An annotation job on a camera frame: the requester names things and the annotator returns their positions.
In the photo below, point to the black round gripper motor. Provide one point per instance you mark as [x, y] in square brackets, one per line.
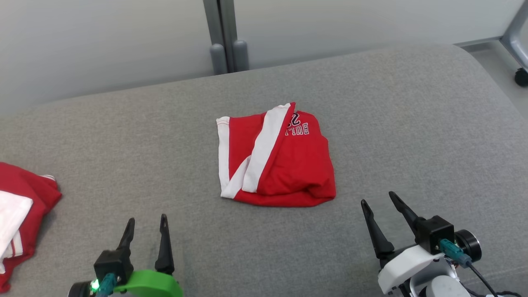
[471, 243]
[79, 290]

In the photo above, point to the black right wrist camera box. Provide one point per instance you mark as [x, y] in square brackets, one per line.
[431, 233]

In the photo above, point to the black caster wheel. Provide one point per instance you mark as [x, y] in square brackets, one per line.
[522, 77]

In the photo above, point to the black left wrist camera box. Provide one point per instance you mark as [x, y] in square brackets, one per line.
[113, 263]

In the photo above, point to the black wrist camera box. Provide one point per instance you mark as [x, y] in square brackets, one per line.
[431, 233]
[113, 263]

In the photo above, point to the red white basketball shorts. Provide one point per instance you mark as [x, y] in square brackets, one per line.
[297, 165]

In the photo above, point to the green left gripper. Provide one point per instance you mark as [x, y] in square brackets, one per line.
[152, 286]

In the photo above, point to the black round right gripper motor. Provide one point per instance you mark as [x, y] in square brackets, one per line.
[471, 243]

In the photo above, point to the red white folded garment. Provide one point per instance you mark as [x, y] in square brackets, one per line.
[33, 194]

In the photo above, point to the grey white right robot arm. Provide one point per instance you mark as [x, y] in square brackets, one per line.
[445, 288]

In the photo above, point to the grey metal partition post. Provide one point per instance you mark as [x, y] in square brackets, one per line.
[218, 24]

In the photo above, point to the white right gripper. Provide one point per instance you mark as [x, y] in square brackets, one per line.
[406, 266]

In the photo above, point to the black round left gripper motor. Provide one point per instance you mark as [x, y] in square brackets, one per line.
[79, 290]

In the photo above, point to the grey metal chair leg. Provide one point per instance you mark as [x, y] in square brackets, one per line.
[517, 29]

